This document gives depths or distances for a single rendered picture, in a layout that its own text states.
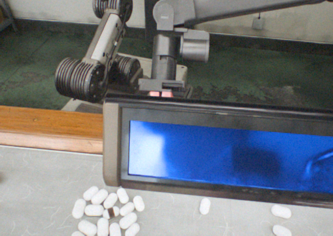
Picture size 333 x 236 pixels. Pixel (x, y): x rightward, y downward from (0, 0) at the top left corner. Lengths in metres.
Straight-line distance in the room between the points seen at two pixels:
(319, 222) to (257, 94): 1.52
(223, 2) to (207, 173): 0.46
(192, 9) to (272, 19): 1.93
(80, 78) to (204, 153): 0.66
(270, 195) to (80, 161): 0.49
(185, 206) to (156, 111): 0.39
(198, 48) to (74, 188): 0.40
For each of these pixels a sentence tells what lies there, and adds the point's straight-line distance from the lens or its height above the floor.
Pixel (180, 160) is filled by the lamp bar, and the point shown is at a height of 1.07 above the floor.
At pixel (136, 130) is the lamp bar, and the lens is 0.21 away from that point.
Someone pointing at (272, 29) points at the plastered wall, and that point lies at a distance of 2.55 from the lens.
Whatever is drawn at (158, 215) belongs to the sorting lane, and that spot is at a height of 0.74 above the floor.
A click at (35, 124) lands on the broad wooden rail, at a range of 0.74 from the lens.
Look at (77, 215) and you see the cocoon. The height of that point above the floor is 0.76.
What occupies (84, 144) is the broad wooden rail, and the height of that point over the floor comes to 0.76.
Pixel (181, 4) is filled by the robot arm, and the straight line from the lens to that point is 0.61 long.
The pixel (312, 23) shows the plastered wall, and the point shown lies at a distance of 2.60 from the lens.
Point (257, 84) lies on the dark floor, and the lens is 2.15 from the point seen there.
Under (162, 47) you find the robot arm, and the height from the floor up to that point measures 0.94.
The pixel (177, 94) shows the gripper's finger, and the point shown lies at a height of 0.85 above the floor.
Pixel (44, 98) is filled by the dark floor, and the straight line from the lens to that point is 2.09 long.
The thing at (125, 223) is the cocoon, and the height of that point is 0.76.
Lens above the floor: 1.24
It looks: 44 degrees down
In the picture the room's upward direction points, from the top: straight up
